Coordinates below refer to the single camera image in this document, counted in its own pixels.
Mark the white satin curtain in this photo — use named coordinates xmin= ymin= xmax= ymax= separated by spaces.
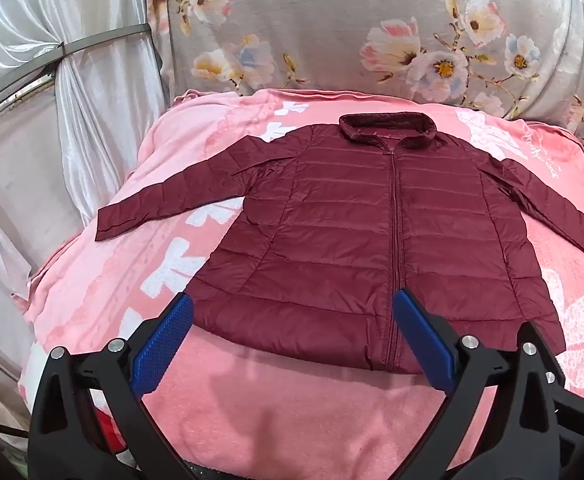
xmin=0 ymin=0 xmax=178 ymax=386

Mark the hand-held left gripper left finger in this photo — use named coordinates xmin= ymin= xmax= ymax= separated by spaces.
xmin=28 ymin=292 xmax=208 ymax=480

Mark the pink bow print blanket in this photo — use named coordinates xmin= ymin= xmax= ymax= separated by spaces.
xmin=14 ymin=87 xmax=584 ymax=480

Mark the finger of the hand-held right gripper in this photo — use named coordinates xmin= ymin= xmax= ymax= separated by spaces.
xmin=544 ymin=371 xmax=584 ymax=461

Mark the grey metal hoop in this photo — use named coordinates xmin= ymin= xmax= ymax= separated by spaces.
xmin=0 ymin=23 xmax=152 ymax=111

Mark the red object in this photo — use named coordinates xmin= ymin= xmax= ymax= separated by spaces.
xmin=93 ymin=400 xmax=124 ymax=455

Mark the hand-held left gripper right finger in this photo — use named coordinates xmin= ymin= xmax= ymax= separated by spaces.
xmin=392 ymin=287 xmax=573 ymax=480

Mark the grey floral cloth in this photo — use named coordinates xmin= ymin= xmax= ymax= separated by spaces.
xmin=152 ymin=0 xmax=584 ymax=166

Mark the maroon puffer jacket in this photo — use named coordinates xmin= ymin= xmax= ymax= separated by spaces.
xmin=95 ymin=112 xmax=584 ymax=375

